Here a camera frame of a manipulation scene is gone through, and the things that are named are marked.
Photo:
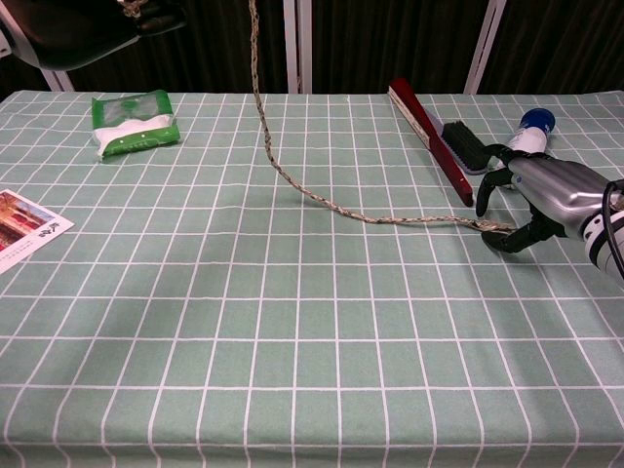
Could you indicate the red picture postcard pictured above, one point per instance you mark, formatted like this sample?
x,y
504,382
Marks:
x,y
24,229

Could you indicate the green checked tablecloth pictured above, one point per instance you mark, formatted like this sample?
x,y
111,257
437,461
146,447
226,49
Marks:
x,y
292,317

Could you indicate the white bottle blue cap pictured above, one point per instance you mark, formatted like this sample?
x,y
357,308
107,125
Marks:
x,y
532,134

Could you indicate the black pleated curtain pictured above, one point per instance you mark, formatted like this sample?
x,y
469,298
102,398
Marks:
x,y
565,44
390,39
205,53
14,78

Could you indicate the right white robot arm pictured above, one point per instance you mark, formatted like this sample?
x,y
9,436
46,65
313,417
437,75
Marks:
x,y
604,244

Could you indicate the white metal frame post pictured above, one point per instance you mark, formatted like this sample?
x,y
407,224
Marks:
x,y
290,49
305,49
58,80
482,49

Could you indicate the red folded fan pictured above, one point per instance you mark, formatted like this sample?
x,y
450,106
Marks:
x,y
434,136

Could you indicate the green white plastic packet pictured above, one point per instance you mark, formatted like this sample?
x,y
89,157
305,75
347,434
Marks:
x,y
131,129

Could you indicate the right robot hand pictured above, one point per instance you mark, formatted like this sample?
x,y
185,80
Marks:
x,y
551,187

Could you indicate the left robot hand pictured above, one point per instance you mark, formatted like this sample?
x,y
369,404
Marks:
x,y
83,34

